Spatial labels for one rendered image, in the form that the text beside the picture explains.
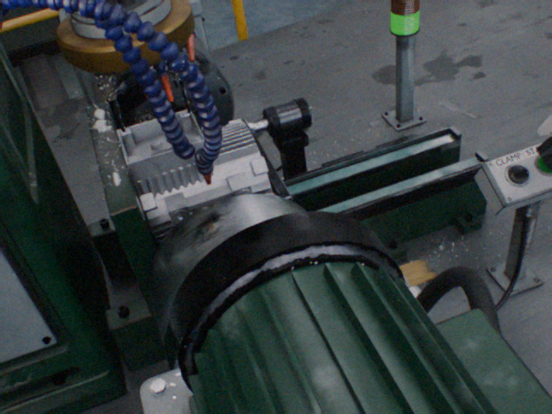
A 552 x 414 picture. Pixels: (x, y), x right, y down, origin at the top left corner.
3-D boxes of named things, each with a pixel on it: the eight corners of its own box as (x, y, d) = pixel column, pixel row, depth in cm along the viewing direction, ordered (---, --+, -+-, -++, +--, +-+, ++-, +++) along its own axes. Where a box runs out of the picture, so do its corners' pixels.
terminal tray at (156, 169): (141, 203, 93) (127, 166, 88) (129, 165, 101) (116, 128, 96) (216, 178, 95) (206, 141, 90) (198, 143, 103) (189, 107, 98)
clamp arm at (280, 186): (234, 134, 116) (279, 215, 98) (231, 122, 114) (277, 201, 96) (251, 129, 117) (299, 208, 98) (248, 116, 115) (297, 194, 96)
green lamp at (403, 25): (398, 39, 129) (398, 18, 126) (385, 28, 134) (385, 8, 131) (423, 31, 130) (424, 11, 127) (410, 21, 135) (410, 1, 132)
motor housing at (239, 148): (171, 287, 100) (138, 201, 87) (149, 217, 114) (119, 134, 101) (285, 247, 104) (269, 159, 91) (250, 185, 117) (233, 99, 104)
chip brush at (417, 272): (334, 316, 107) (334, 314, 106) (323, 297, 110) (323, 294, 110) (438, 277, 110) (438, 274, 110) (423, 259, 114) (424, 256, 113)
